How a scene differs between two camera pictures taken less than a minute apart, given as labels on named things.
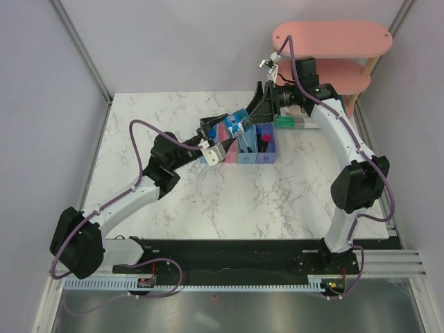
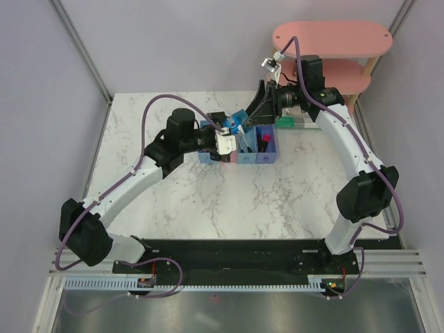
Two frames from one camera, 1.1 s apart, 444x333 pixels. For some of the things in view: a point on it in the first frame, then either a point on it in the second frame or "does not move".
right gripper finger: x=265 y=112 does not move
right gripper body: x=282 y=98 does not move
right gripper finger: x=257 y=98 does not move
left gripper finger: x=227 y=143 -> x=225 y=157
